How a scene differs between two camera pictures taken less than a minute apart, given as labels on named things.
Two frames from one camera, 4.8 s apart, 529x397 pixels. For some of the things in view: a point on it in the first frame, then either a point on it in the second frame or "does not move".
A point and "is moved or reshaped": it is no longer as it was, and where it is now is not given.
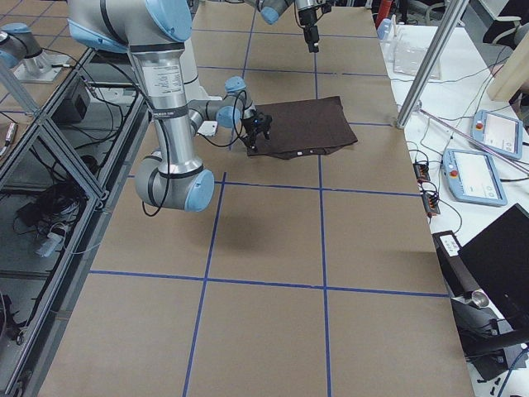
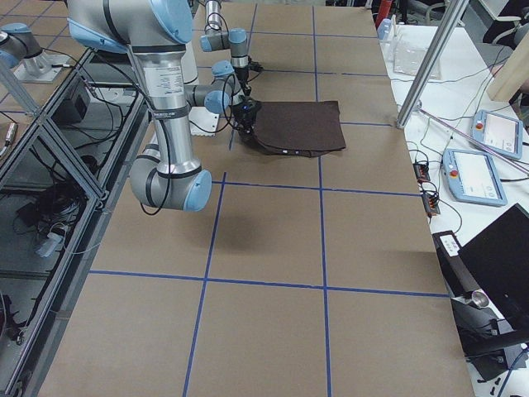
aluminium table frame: [65, 165] does not move
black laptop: [498, 256] does not move
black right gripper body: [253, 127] to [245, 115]
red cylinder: [383, 11] does not move
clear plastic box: [409, 51] does not move
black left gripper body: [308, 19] to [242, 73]
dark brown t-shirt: [304, 127] is moved or reshaped
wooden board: [512, 74] does not move
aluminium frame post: [447, 26] does not move
